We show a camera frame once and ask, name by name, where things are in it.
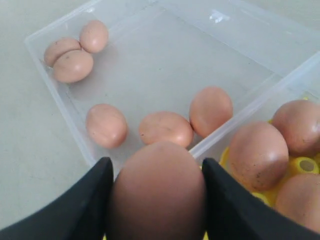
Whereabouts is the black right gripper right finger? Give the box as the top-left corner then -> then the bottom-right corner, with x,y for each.
202,158 -> 320,240

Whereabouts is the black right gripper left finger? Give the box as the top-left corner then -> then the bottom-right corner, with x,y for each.
0,157 -> 114,240

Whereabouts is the brown egg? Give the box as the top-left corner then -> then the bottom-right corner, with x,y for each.
52,50 -> 94,84
189,86 -> 233,138
274,173 -> 320,233
106,141 -> 207,240
228,121 -> 289,192
271,99 -> 320,157
138,111 -> 194,148
43,37 -> 81,67
85,103 -> 128,149
79,20 -> 109,54

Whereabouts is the clear plastic bin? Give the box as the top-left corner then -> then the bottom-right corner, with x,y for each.
25,0 -> 320,170

